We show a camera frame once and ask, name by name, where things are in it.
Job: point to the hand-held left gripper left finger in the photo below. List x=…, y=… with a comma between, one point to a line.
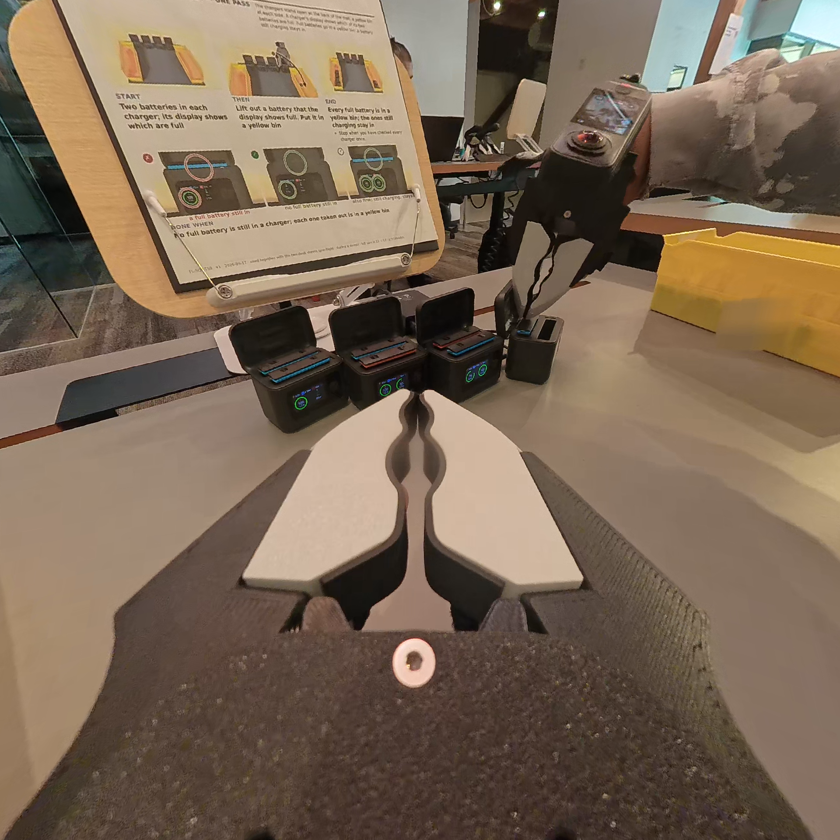
x=328, y=518

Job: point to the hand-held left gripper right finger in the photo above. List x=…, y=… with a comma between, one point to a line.
x=499, y=518

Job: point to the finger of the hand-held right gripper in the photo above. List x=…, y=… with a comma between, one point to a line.
x=564, y=262
x=528, y=262

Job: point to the black battery charging case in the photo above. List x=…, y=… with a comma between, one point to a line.
x=275, y=334
x=535, y=361
x=446, y=308
x=364, y=321

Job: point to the person's right forearm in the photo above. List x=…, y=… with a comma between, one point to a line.
x=754, y=131

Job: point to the white document stand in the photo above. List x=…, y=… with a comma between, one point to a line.
x=528, y=111

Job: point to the wood-topped standing desk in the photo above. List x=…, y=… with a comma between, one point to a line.
x=479, y=170

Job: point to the black power hub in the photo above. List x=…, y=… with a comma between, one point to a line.
x=410, y=308

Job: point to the black computer monitor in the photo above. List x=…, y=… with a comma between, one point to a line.
x=441, y=138

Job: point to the yellow plastic bin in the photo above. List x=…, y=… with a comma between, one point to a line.
x=754, y=289

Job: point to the dark flat pad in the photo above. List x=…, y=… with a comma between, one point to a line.
x=144, y=387

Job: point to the printed instruction sheet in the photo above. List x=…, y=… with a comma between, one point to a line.
x=262, y=65

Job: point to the instruction sheet on wooden stand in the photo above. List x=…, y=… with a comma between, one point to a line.
x=65, y=164

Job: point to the wooden post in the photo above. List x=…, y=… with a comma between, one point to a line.
x=710, y=36

